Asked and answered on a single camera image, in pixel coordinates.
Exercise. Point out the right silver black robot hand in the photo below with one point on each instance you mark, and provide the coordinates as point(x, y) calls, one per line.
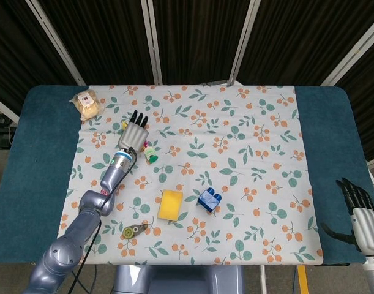
point(368, 228)

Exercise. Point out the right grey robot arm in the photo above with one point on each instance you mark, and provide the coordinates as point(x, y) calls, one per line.
point(373, 261)

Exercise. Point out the yellow sponge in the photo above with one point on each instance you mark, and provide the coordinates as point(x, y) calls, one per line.
point(170, 204)

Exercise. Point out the blue building block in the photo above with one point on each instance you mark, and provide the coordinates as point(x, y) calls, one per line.
point(209, 200)

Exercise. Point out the packaged bread in clear bag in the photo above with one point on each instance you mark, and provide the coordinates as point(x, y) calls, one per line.
point(88, 105)

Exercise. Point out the grey partition post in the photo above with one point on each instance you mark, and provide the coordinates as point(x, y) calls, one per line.
point(355, 55)
point(56, 43)
point(4, 108)
point(243, 43)
point(151, 43)

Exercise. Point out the correction tape dispenser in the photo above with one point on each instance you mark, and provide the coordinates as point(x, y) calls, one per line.
point(133, 231)

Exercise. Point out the yellow floor strip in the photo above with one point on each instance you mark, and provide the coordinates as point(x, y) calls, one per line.
point(302, 280)

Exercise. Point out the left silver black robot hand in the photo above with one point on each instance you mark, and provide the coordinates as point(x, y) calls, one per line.
point(134, 134)

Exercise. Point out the floral tablecloth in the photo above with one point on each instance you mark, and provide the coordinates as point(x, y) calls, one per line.
point(220, 137)

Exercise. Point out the feather shuttlecock toy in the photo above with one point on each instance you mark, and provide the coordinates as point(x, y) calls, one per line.
point(150, 153)

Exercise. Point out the dark curtain panel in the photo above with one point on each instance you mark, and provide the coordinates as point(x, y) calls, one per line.
point(300, 39)
point(18, 55)
point(104, 39)
point(199, 39)

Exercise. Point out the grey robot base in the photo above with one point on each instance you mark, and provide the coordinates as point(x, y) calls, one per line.
point(177, 280)

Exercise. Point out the white table leg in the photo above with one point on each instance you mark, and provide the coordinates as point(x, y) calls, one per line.
point(263, 280)

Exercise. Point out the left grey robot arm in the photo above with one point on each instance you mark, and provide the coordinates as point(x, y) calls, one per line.
point(82, 220)

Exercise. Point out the teal table cover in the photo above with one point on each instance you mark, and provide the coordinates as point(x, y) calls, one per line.
point(36, 137)

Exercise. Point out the black equipment on floor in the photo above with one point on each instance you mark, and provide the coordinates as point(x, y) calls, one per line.
point(1, 131)

